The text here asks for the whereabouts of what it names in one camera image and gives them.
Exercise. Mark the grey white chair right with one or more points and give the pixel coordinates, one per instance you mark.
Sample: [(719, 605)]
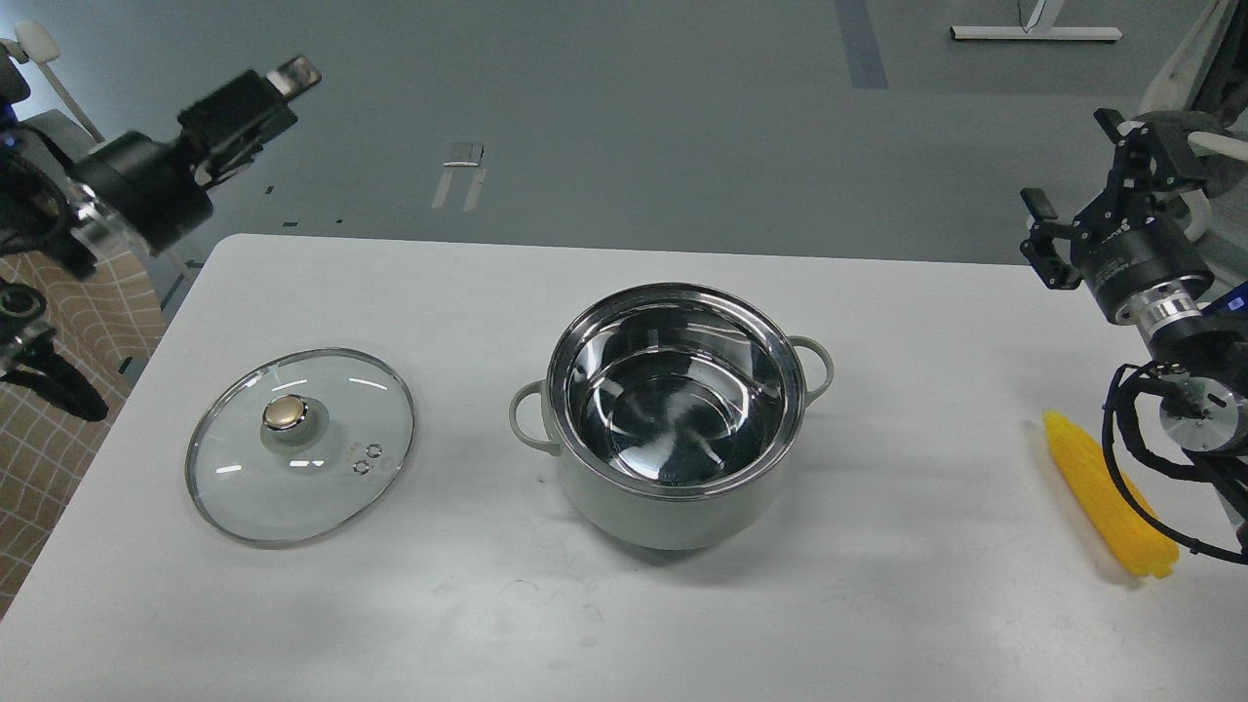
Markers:
[(1200, 88)]

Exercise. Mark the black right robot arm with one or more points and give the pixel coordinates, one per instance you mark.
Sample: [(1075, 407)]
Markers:
[(1182, 412)]

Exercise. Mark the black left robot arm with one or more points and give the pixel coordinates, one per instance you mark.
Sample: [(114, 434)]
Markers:
[(133, 189)]

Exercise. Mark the yellow corn cob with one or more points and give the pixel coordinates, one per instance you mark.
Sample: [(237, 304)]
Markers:
[(1137, 547)]

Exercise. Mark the beige checkered cloth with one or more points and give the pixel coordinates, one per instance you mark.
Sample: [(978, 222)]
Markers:
[(57, 411)]

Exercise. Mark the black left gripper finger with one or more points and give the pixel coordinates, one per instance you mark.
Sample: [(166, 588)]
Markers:
[(222, 133)]

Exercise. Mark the pale green steel pot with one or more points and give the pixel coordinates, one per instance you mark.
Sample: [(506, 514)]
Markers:
[(671, 407)]

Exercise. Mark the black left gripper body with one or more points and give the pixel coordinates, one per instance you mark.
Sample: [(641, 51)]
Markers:
[(151, 184)]

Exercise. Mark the glass pot lid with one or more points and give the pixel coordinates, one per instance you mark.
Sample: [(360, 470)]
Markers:
[(300, 446)]

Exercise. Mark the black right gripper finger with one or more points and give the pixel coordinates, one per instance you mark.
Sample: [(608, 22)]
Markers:
[(1039, 248), (1153, 167)]

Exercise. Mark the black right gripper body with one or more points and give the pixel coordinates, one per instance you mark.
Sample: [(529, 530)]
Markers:
[(1119, 258)]

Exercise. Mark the white desk leg base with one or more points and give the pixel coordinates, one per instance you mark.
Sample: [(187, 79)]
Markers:
[(1039, 26)]

